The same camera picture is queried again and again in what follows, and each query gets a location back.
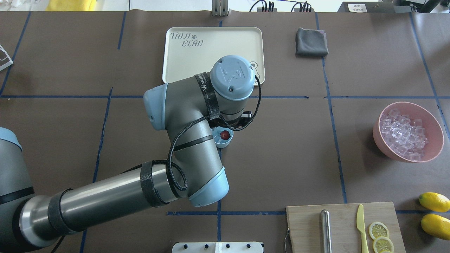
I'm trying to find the red strawberry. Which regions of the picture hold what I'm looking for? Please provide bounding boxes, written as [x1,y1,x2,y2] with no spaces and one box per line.
[220,130,231,140]

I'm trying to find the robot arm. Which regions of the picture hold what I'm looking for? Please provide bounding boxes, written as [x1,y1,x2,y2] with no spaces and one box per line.
[1,56,259,253]

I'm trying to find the light blue plastic cup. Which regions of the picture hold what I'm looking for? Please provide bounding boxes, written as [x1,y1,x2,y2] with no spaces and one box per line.
[211,126,234,148]

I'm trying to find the pink bowl of ice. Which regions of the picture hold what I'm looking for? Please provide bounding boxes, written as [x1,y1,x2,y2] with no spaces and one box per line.
[372,102,445,163]

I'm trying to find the cream bear serving tray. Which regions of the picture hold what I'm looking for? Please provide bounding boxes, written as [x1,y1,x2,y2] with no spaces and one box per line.
[162,27,265,83]

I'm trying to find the folded grey cloth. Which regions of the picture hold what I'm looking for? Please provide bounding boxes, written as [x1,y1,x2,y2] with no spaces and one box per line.
[295,28,329,57]

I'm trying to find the wooden cutting board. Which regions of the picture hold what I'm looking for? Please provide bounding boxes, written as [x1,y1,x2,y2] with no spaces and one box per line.
[286,202,406,253]

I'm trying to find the yellow plastic knife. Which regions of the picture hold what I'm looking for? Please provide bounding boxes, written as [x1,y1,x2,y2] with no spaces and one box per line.
[356,204,369,253]

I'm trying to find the lemon slice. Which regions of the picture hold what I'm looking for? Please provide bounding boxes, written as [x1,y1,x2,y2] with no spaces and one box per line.
[372,236,395,253]
[368,222,390,240]

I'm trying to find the yellow cloth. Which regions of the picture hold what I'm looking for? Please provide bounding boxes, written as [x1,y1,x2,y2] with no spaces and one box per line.
[45,0,97,12]

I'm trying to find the upper whole lemon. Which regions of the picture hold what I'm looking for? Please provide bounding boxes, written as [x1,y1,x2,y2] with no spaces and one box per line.
[418,192,450,213]

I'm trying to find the whole lemon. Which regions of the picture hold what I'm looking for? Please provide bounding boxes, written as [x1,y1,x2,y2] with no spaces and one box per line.
[420,214,450,240]
[418,192,450,213]

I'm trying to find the lower whole lemon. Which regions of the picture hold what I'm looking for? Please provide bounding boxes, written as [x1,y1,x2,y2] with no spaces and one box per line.
[420,214,450,240]

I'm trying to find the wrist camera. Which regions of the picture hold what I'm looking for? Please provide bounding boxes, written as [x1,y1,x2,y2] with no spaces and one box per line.
[237,111,253,128]

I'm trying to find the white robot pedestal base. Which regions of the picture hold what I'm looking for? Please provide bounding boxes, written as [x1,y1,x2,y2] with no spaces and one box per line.
[172,241,265,253]

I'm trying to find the white wire cup rack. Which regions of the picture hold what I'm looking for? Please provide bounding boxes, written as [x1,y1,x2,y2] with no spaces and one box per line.
[0,45,13,71]

